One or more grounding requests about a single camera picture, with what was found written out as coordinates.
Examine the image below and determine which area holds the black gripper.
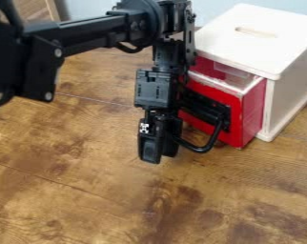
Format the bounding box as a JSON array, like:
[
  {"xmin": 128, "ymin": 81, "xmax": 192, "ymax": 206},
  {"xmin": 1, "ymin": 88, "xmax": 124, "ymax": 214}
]
[{"xmin": 133, "ymin": 69, "xmax": 182, "ymax": 164}]

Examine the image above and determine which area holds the black metal drawer handle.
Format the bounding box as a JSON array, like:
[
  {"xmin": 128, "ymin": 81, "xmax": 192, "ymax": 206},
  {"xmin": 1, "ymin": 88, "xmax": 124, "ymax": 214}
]
[{"xmin": 174, "ymin": 89, "xmax": 232, "ymax": 153}]

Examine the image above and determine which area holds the red drawer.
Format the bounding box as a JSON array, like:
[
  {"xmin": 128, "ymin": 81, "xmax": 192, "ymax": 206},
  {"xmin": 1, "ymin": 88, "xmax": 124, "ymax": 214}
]
[{"xmin": 185, "ymin": 56, "xmax": 266, "ymax": 149}]

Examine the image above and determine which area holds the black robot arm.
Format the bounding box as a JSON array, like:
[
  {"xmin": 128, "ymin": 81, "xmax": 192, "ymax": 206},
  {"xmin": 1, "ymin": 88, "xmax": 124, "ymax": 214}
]
[{"xmin": 0, "ymin": 0, "xmax": 196, "ymax": 164}]

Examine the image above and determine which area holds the white wooden box cabinet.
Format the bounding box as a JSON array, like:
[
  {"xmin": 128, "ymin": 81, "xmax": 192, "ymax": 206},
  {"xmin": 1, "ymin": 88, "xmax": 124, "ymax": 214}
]
[{"xmin": 196, "ymin": 4, "xmax": 307, "ymax": 142}]

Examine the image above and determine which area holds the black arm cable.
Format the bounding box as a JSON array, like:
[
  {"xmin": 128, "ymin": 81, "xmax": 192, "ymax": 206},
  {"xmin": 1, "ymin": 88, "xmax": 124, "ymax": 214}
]
[{"xmin": 113, "ymin": 39, "xmax": 146, "ymax": 55}]

